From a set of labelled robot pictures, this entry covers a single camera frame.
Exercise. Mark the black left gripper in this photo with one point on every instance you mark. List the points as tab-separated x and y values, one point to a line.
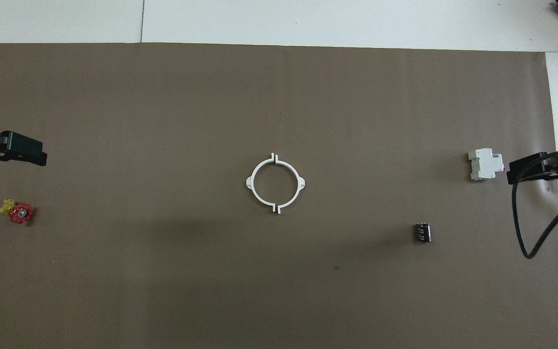
22	148

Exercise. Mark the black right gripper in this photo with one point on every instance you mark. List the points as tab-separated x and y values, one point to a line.
531	169

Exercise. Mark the black cylindrical capacitor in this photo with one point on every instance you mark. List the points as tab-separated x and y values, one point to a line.
423	232

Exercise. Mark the brown paper mat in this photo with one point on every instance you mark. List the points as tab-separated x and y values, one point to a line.
279	97

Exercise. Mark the red and yellow valve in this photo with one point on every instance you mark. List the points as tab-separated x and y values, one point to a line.
21	213

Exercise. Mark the white circuit breaker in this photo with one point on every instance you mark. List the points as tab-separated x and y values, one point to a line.
485	165

